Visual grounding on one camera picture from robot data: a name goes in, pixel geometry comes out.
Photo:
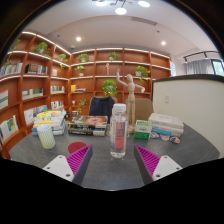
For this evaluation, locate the blue white book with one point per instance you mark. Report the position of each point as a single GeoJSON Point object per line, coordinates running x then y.
{"type": "Point", "coordinates": [165, 132]}

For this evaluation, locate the thin white book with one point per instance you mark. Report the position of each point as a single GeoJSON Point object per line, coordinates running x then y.
{"type": "Point", "coordinates": [170, 129]}

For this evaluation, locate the ceiling lights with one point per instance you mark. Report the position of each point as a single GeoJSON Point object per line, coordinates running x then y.
{"type": "Point", "coordinates": [120, 11]}

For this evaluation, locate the yellow striped white cup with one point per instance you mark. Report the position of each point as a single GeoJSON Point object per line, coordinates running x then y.
{"type": "Point", "coordinates": [46, 136]}

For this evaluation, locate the thick black book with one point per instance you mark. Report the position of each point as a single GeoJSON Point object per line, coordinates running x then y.
{"type": "Point", "coordinates": [83, 130]}

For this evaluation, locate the wooden artist mannequin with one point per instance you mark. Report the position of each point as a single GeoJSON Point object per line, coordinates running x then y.
{"type": "Point", "coordinates": [130, 88]}

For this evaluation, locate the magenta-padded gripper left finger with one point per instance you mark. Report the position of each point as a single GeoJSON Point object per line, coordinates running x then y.
{"type": "Point", "coordinates": [78, 160]}

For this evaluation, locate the tan chair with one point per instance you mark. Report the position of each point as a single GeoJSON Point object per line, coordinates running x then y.
{"type": "Point", "coordinates": [145, 110]}

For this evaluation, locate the round printed sticker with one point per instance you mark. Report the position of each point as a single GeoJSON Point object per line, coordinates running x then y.
{"type": "Point", "coordinates": [154, 135]}
{"type": "Point", "coordinates": [165, 137]}
{"type": "Point", "coordinates": [175, 140]}

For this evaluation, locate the colourful book stack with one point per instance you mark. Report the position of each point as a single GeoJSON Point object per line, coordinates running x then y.
{"type": "Point", "coordinates": [50, 121]}

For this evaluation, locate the book with orange cover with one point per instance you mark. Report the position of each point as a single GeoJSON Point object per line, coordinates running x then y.
{"type": "Point", "coordinates": [91, 120]}

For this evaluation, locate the grey curtain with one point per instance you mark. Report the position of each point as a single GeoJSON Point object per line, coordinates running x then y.
{"type": "Point", "coordinates": [199, 66]}

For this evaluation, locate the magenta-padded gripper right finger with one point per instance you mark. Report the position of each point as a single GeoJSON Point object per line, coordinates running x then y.
{"type": "Point", "coordinates": [148, 160]}

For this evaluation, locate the white counter with dark top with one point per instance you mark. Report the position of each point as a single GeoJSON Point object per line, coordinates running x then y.
{"type": "Point", "coordinates": [190, 110]}

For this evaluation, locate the small green white box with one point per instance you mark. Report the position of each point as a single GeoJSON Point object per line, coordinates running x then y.
{"type": "Point", "coordinates": [142, 130]}

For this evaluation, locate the orange wooden shelf unit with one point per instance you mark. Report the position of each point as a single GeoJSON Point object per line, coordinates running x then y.
{"type": "Point", "coordinates": [40, 83]}

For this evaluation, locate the white wall switch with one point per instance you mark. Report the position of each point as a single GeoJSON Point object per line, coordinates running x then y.
{"type": "Point", "coordinates": [166, 99]}

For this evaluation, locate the flat round red coaster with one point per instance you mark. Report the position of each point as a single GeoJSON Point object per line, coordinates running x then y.
{"type": "Point", "coordinates": [76, 147]}

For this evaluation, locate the thick white book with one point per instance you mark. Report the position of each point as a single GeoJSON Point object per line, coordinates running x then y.
{"type": "Point", "coordinates": [166, 120]}

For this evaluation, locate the clear plastic drink bottle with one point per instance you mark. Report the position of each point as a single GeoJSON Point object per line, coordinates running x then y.
{"type": "Point", "coordinates": [119, 133]}

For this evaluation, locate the ceiling air vent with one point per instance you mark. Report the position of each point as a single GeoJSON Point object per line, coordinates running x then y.
{"type": "Point", "coordinates": [143, 20]}

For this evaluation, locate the black ceiling track rail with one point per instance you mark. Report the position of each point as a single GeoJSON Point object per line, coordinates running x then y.
{"type": "Point", "coordinates": [200, 53]}

